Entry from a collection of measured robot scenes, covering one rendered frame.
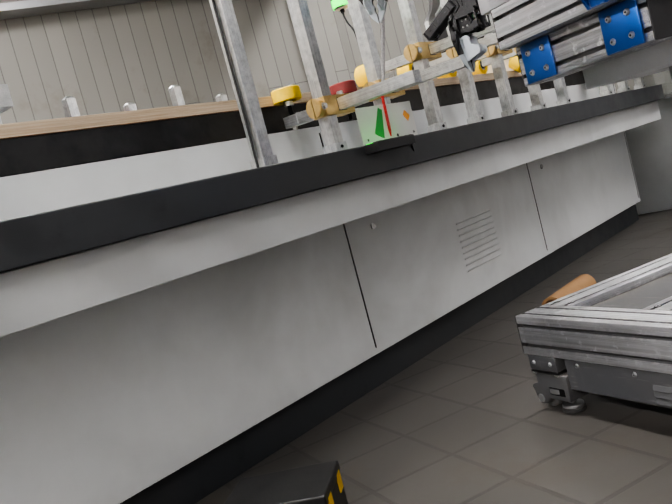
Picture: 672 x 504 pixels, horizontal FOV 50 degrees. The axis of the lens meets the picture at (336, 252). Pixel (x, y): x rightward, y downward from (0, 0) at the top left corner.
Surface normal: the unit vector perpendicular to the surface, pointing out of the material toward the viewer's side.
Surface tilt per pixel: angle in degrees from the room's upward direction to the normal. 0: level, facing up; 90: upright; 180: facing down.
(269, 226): 90
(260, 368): 90
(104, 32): 90
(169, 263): 90
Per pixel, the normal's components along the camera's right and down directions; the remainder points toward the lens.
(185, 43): 0.43, -0.04
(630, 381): -0.87, 0.27
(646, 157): -0.62, 0.23
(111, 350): 0.74, -0.14
